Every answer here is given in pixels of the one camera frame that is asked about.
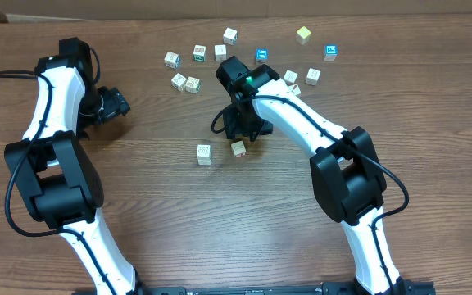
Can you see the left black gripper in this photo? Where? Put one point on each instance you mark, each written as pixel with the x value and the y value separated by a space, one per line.
pixel 113 105

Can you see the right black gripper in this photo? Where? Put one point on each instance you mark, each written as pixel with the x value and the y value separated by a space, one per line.
pixel 243 128

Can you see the wooden block red thirteen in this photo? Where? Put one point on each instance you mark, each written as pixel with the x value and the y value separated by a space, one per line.
pixel 238 149

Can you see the wooden block red three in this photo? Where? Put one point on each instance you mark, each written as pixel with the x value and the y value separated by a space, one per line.
pixel 204 152

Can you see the wooden block number four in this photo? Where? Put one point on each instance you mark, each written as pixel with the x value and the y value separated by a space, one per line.
pixel 294 89

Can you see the wooden block number two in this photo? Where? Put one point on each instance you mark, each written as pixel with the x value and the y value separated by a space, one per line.
pixel 204 162

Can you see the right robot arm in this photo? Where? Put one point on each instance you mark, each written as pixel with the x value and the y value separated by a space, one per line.
pixel 347 178

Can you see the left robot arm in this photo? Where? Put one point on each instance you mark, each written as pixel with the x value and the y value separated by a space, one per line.
pixel 54 189

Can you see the wooden block green edge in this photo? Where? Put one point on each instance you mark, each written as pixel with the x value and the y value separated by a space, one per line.
pixel 193 85

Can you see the wooden block yellow side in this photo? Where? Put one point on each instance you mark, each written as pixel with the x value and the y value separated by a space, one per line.
pixel 290 77

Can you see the wooden block yellow edge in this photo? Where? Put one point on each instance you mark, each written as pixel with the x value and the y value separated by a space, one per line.
pixel 179 82

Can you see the blue top wooden block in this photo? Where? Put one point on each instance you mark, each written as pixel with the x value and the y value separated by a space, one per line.
pixel 261 56

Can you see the plain wooden block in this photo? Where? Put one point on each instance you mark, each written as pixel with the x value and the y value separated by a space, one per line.
pixel 220 52

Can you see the wooden block blue side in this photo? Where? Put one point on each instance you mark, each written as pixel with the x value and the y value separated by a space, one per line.
pixel 172 60

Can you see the wooden block green letter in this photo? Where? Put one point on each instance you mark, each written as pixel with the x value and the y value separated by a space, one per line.
pixel 199 53

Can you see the wooden block far top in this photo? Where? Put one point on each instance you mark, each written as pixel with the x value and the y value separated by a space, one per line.
pixel 230 36

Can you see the wooden block blue H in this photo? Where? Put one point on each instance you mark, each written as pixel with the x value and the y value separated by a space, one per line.
pixel 312 76

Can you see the yellow top wooden block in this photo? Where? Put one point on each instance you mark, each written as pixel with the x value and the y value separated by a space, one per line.
pixel 303 35

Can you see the blue top block right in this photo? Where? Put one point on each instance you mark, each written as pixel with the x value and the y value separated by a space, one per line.
pixel 330 52

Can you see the cardboard backdrop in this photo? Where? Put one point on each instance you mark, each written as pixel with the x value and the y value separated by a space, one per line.
pixel 184 9

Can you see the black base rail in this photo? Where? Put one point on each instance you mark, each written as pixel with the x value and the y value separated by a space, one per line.
pixel 405 287

